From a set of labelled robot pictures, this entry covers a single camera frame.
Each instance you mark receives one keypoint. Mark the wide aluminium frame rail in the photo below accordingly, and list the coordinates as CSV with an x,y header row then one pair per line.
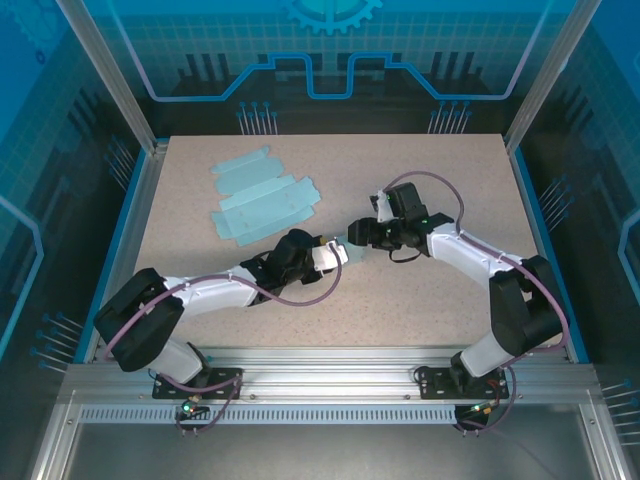
x,y
325,375

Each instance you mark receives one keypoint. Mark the aluminium frame beam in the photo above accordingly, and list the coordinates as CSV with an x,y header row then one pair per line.
x,y
605,440
55,440

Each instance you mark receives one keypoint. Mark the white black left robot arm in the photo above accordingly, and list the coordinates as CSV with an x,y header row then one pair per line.
x,y
215,295

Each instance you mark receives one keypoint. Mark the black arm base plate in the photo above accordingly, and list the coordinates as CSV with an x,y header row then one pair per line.
x,y
435,382
162,391

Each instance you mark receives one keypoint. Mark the aluminium frame post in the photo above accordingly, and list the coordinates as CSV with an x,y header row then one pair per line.
x,y
120,85
546,75

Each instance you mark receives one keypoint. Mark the grey metal bottom plate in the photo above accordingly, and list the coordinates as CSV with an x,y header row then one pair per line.
x,y
325,455

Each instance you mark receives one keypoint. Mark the small green LED board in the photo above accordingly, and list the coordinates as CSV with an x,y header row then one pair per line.
x,y
192,406
481,409

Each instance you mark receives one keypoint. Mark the blue table side strip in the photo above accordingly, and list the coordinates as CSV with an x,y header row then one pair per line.
x,y
131,200
529,200

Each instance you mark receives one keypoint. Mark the light blue paper box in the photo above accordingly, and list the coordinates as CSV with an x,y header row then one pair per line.
x,y
357,255
265,205

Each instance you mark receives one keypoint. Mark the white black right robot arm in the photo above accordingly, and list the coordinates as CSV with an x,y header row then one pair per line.
x,y
460,250

